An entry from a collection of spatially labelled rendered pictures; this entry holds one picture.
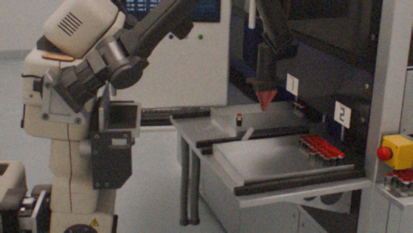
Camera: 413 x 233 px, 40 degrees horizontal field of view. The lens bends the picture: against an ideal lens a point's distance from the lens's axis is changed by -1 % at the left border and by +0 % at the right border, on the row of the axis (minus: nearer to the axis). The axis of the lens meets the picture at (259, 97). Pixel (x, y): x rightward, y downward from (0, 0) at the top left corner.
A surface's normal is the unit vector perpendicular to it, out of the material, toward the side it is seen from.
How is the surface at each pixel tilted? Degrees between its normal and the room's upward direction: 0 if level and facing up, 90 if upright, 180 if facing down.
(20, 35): 90
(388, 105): 90
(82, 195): 90
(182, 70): 90
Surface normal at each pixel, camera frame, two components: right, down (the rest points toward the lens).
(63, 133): 0.18, 0.29
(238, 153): 0.05, -0.95
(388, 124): 0.40, 0.29
